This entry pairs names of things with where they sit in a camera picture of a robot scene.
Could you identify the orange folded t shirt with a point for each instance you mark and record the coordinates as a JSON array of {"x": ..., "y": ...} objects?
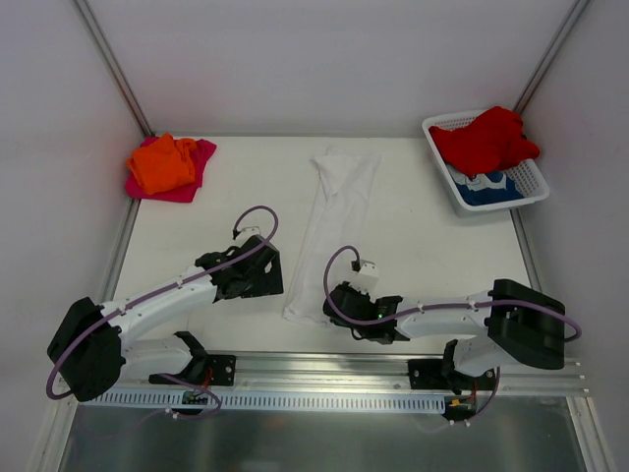
[{"x": 164, "y": 165}]

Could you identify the white slotted cable duct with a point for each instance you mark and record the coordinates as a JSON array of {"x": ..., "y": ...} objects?
[{"x": 272, "y": 401}]

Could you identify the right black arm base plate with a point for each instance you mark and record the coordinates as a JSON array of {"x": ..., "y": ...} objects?
[{"x": 439, "y": 374}]

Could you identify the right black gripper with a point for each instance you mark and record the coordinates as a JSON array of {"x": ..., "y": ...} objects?
[{"x": 338, "y": 305}]

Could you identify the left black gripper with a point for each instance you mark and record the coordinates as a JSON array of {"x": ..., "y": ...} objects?
[{"x": 268, "y": 270}]

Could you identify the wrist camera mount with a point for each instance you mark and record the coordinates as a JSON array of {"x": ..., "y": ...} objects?
[
  {"x": 247, "y": 232},
  {"x": 365, "y": 276}
]

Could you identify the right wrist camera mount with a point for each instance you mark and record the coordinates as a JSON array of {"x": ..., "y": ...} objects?
[{"x": 365, "y": 276}]

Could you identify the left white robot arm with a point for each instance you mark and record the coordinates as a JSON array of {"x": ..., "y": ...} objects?
[{"x": 98, "y": 345}]

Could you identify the pink folded t shirt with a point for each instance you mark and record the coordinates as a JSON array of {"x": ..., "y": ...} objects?
[{"x": 183, "y": 194}]

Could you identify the red crumpled t shirt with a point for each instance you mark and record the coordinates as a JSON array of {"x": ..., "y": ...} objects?
[{"x": 494, "y": 141}]

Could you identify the aluminium front rail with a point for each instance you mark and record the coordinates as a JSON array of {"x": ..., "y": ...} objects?
[{"x": 384, "y": 373}]

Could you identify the white plastic basket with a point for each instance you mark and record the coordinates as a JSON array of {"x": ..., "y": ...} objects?
[{"x": 528, "y": 179}]

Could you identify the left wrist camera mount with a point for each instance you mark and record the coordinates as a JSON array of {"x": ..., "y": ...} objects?
[{"x": 247, "y": 232}]

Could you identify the blue white t shirt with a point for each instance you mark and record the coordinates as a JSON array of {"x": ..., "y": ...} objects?
[{"x": 485, "y": 189}]

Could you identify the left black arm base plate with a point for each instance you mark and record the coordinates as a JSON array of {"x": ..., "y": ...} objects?
[{"x": 218, "y": 370}]

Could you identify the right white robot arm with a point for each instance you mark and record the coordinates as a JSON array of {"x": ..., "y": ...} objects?
[{"x": 509, "y": 324}]

